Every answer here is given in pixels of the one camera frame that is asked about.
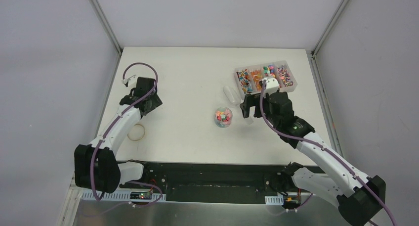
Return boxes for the clear plastic scoop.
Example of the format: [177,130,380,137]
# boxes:
[222,86,254,125]

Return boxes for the clear plastic round jar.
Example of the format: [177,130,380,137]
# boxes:
[214,107,233,129]

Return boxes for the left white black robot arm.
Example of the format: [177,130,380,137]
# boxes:
[74,77,162,193]

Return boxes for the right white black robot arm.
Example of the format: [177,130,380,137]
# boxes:
[240,91,386,226]

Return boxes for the candies inside jar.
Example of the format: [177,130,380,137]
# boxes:
[216,109,232,128]

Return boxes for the clear divided candy box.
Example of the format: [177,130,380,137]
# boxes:
[234,60,298,101]

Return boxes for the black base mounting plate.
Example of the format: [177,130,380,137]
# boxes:
[120,162,303,206]

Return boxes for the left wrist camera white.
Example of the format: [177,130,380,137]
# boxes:
[122,75,137,87]

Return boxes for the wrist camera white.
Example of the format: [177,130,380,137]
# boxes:
[122,75,137,87]
[261,76,280,95]

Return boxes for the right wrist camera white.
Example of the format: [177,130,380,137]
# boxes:
[261,76,280,95]

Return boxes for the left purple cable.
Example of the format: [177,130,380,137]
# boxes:
[90,62,163,208]

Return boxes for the purple cable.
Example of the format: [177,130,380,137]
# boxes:
[90,62,163,208]
[259,82,398,226]

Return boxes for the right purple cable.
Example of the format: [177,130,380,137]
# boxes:
[259,82,398,226]

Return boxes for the right white cable duct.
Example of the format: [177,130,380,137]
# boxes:
[264,195,284,206]

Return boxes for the white cable duct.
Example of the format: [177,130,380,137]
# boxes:
[264,195,284,206]
[102,191,167,202]

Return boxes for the left white cable duct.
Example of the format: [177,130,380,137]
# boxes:
[102,191,167,202]

